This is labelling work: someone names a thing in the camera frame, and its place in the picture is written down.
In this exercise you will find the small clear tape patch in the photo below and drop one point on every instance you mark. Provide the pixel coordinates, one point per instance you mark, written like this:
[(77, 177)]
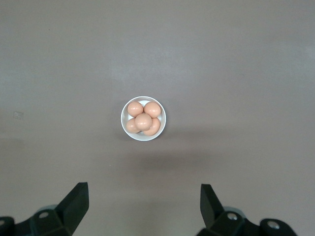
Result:
[(18, 114)]

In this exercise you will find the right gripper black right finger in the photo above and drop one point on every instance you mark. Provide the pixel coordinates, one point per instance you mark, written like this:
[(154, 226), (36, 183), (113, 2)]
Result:
[(211, 209)]

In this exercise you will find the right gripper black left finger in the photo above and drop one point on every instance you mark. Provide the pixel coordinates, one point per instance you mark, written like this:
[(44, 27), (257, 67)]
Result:
[(73, 206)]

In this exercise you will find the white round bowl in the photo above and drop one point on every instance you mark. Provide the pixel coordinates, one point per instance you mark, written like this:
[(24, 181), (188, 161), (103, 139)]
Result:
[(143, 137)]

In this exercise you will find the brown egg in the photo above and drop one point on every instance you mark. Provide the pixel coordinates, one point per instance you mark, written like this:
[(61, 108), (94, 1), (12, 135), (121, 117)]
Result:
[(153, 109), (131, 126), (154, 129), (134, 109), (143, 122)]

